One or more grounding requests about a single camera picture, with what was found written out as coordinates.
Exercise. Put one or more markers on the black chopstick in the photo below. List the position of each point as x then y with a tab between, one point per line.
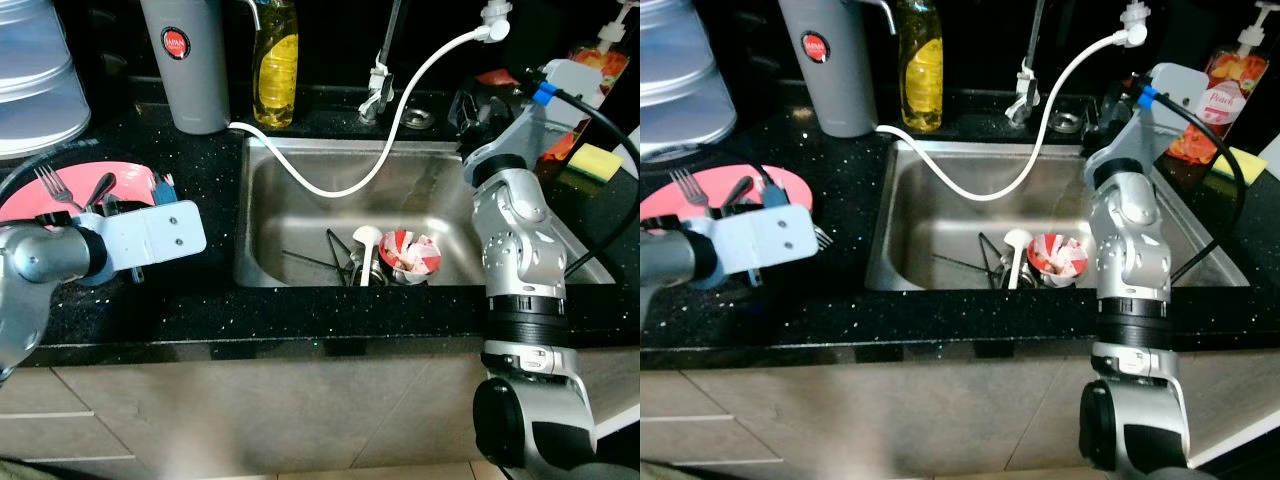
340	250
968	263
314	260
990	250

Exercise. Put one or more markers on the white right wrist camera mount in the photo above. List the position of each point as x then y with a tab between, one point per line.
1178	84
577	74

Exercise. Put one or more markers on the peach hand soap pump bottle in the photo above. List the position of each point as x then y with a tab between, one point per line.
610	65
1225	95

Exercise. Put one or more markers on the white plastic spoon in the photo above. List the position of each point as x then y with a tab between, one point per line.
367	237
1018	240

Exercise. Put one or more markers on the white rag strip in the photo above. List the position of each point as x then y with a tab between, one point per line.
378	85
1025	90

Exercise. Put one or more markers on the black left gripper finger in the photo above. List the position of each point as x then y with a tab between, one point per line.
738	190
164	188
103	188
775	190

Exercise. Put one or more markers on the pink plate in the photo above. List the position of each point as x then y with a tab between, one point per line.
135	180
660	205

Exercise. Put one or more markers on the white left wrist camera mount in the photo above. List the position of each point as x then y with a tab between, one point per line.
770	242
160	237

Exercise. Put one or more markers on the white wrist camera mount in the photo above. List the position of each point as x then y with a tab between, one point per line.
160	237
1178	84
577	74
770	242

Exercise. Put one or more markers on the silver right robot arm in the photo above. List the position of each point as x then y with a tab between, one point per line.
515	240
1130	250

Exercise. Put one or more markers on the grey canister with red logo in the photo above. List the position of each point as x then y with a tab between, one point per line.
190	90
840	95

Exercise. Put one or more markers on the round metal countertop cap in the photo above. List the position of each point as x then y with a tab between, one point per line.
1067	121
418	118

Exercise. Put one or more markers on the red and white cup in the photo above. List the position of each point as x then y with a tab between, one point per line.
410	255
1058	258

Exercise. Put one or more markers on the yellow dish soap bottle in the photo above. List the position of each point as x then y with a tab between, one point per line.
920	80
275	80

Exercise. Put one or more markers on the chrome faucet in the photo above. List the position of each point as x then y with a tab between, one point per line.
390	30
1036	30

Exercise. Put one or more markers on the beige cabinet front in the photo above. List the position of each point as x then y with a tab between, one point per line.
900	410
250	410

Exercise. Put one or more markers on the silver fork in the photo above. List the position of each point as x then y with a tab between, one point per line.
685	185
824	238
50	182

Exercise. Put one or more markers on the yellow sponge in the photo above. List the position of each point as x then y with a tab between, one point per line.
1245	163
597	162

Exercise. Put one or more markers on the stainless steel sink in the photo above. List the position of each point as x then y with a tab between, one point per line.
300	215
930	215

